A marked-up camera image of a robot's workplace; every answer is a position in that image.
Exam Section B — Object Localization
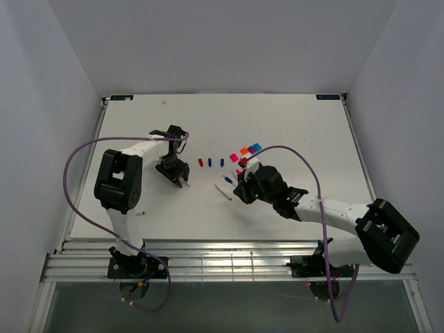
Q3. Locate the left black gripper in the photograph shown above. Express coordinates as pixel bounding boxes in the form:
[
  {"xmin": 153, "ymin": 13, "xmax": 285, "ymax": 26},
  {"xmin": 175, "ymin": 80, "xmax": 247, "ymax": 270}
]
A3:
[{"xmin": 155, "ymin": 154, "xmax": 189, "ymax": 188}]

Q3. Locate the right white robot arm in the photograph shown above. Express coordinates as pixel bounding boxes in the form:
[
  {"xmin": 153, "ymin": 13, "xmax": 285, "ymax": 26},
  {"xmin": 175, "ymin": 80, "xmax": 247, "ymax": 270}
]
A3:
[{"xmin": 233, "ymin": 165, "xmax": 420, "ymax": 277}]

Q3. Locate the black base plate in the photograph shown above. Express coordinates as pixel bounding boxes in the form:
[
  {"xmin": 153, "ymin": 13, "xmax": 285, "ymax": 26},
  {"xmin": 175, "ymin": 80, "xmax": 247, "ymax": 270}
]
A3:
[
  {"xmin": 286, "ymin": 255, "xmax": 354, "ymax": 279},
  {"xmin": 107, "ymin": 257, "xmax": 169, "ymax": 280}
]

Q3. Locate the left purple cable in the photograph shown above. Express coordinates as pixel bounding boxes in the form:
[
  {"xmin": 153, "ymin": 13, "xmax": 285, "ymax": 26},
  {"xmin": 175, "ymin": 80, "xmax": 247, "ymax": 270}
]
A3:
[{"xmin": 62, "ymin": 130, "xmax": 190, "ymax": 313}]

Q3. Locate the aluminium frame rail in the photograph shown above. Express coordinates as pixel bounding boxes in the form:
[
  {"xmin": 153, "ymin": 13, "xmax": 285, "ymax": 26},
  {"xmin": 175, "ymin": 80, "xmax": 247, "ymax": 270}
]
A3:
[{"xmin": 40, "ymin": 239, "xmax": 417, "ymax": 284}]

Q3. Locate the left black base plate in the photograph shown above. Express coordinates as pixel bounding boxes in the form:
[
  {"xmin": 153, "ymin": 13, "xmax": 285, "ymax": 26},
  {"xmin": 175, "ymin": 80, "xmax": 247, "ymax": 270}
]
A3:
[{"xmin": 107, "ymin": 257, "xmax": 169, "ymax": 280}]

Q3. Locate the blue corner label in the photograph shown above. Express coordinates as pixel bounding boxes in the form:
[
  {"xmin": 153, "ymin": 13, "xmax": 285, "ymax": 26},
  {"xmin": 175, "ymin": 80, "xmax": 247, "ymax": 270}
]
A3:
[
  {"xmin": 110, "ymin": 95, "xmax": 134, "ymax": 101},
  {"xmin": 316, "ymin": 94, "xmax": 341, "ymax": 101}
]

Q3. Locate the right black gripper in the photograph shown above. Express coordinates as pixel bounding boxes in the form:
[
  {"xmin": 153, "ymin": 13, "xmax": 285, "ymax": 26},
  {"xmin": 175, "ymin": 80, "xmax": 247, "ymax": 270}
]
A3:
[{"xmin": 234, "ymin": 169, "xmax": 276, "ymax": 205}]

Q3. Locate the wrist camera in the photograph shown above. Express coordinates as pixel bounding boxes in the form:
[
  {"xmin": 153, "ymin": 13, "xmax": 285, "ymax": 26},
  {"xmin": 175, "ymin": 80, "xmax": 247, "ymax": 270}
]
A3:
[
  {"xmin": 167, "ymin": 125, "xmax": 187, "ymax": 153},
  {"xmin": 237, "ymin": 154, "xmax": 261, "ymax": 180}
]

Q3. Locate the right blue corner label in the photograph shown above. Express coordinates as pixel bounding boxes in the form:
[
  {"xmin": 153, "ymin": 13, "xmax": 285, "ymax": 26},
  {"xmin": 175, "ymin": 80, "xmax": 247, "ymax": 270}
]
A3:
[{"xmin": 316, "ymin": 94, "xmax": 341, "ymax": 101}]

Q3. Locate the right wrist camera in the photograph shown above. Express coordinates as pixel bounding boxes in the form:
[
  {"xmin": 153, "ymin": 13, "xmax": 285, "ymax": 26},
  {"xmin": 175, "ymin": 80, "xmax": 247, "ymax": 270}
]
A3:
[{"xmin": 237, "ymin": 154, "xmax": 261, "ymax": 180}]

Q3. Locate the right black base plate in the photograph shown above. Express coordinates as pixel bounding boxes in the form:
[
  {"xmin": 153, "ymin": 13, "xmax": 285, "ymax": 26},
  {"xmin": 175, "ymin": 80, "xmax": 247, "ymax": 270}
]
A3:
[{"xmin": 286, "ymin": 255, "xmax": 354, "ymax": 279}]

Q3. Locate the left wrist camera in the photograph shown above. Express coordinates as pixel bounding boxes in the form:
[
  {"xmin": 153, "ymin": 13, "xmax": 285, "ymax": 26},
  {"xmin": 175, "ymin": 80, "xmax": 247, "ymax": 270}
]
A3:
[{"xmin": 167, "ymin": 125, "xmax": 187, "ymax": 153}]

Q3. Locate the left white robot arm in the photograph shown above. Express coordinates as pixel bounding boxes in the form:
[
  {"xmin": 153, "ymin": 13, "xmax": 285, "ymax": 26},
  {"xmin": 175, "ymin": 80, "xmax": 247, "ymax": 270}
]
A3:
[{"xmin": 94, "ymin": 125, "xmax": 190, "ymax": 278}]

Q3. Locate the left blue corner label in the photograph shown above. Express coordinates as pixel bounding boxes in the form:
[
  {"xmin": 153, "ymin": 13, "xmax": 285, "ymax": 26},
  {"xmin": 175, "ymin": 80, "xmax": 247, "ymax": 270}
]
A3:
[{"xmin": 110, "ymin": 95, "xmax": 134, "ymax": 101}]

